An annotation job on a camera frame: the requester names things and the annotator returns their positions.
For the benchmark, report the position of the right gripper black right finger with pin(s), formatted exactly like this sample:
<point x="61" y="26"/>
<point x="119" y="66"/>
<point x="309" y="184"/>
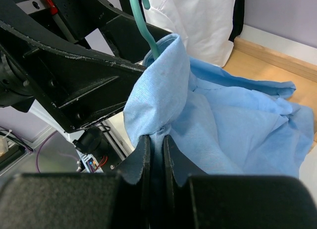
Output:
<point x="196" y="200"/>

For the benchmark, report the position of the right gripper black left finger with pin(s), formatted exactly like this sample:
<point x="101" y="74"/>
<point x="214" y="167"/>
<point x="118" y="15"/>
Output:
<point x="118" y="199"/>

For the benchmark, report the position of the light blue shirt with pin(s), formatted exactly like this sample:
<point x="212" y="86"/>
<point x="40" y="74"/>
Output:
<point x="222" y="123"/>

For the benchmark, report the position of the teal hanger of blue shirt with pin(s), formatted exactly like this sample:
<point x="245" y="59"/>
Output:
<point x="141" y="24"/>

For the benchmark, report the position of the black shirt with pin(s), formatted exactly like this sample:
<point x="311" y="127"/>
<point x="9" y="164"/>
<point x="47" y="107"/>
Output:
<point x="238" y="19"/>

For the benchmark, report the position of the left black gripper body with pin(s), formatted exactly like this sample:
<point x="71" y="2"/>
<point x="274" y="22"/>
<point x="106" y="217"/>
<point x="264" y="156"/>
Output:
<point x="23" y="40"/>

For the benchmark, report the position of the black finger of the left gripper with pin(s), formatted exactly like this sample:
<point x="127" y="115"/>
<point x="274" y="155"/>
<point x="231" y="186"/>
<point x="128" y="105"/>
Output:
<point x="76" y="96"/>

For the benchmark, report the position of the white shirt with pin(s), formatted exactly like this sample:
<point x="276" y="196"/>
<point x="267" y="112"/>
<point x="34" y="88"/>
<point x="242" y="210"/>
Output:
<point x="203" y="25"/>

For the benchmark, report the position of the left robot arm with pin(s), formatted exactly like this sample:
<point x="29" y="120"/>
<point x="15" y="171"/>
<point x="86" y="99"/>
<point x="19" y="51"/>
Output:
<point x="77" y="58"/>

